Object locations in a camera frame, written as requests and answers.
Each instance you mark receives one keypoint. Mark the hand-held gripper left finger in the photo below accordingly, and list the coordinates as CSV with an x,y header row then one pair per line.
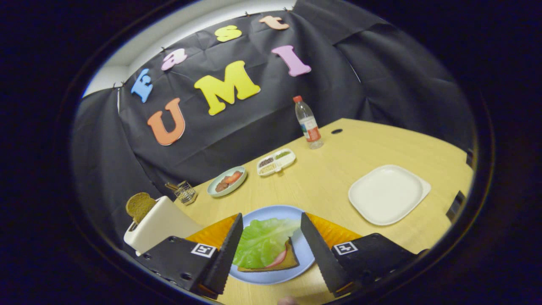
x,y
226,258

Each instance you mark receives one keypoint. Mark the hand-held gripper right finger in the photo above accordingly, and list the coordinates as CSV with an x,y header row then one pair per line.
x,y
319,254

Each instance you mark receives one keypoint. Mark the green lettuce leaf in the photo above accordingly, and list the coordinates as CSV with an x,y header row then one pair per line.
x,y
258,241

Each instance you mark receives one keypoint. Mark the toasted brown bread slice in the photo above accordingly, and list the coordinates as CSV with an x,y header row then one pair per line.
x,y
139,205

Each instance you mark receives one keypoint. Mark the brown sandwich base bread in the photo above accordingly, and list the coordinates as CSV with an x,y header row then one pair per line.
x,y
291,261

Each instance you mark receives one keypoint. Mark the pink red-edged food slice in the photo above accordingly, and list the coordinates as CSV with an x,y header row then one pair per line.
x,y
277,259

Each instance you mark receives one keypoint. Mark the light blue round plate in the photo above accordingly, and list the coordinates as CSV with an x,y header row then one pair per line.
x,y
262,212

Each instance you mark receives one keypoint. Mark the white toaster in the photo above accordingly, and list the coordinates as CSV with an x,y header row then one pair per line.
x,y
165,224

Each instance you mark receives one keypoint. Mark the pale green plate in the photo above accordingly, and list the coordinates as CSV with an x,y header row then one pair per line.
x,y
211,189

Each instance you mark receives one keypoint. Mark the brown meat slices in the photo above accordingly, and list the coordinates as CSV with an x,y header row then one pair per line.
x,y
221,186

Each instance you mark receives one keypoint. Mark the red tomato slices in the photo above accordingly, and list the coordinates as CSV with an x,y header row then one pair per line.
x,y
233,176

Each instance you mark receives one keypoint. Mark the white square plate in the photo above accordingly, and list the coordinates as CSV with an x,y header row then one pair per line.
x,y
387,195

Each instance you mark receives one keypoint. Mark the white compartment dish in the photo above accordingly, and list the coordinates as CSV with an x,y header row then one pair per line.
x,y
275,163

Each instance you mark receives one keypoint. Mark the clear plastic water bottle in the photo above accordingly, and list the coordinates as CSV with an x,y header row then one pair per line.
x,y
311,129

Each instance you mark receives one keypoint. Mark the small black block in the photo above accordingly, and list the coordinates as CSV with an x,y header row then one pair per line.
x,y
456,206

